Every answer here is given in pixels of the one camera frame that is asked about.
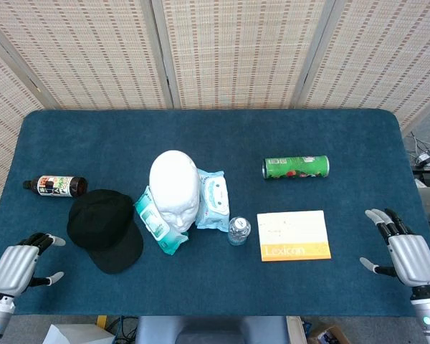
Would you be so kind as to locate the brown cardboard box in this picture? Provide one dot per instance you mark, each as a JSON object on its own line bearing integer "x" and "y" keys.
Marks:
{"x": 328, "y": 335}

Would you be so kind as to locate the green Pringles can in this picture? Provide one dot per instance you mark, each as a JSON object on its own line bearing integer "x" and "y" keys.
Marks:
{"x": 295, "y": 167}

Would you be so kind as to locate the blue carpet table cover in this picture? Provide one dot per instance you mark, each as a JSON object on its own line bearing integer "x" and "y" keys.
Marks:
{"x": 215, "y": 136}

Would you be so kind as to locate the bamboo folding screen panel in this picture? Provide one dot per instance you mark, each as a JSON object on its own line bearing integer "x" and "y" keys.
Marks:
{"x": 93, "y": 53}
{"x": 3, "y": 107}
{"x": 380, "y": 53}
{"x": 236, "y": 53}

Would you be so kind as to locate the green wet wipes pack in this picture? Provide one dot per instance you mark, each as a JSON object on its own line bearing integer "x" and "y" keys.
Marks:
{"x": 154, "y": 225}

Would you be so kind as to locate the white paper box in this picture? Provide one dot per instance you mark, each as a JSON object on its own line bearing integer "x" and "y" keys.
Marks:
{"x": 75, "y": 335}

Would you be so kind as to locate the light blue wet wipes pack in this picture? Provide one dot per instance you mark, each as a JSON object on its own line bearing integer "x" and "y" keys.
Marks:
{"x": 213, "y": 200}

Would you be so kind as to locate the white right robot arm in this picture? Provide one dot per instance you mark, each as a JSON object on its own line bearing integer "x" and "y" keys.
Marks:
{"x": 428, "y": 315}

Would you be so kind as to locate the brown glass bottle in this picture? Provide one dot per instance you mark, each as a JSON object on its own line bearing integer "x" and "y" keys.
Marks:
{"x": 57, "y": 185}

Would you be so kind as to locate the clear plastic water bottle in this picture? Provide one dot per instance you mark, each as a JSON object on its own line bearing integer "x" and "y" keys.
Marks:
{"x": 239, "y": 231}

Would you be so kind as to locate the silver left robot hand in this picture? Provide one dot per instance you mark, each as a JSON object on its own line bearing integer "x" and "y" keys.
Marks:
{"x": 14, "y": 265}

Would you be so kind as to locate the light wooden plank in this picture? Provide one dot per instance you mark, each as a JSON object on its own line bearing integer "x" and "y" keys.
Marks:
{"x": 294, "y": 329}

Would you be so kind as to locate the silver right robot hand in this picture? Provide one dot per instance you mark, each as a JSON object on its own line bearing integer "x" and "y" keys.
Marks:
{"x": 414, "y": 258}

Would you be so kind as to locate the white and yellow Lexicon book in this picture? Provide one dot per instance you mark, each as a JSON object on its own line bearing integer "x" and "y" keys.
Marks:
{"x": 294, "y": 233}

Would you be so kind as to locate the white foam mannequin head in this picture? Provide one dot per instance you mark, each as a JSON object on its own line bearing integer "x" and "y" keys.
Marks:
{"x": 173, "y": 186}

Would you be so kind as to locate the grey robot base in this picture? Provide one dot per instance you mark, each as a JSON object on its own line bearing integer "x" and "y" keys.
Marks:
{"x": 211, "y": 331}

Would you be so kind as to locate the black cap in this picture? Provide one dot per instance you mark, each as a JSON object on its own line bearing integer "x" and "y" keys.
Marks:
{"x": 100, "y": 222}

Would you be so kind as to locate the black flat box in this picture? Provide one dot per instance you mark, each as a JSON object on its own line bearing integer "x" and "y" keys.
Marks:
{"x": 426, "y": 177}

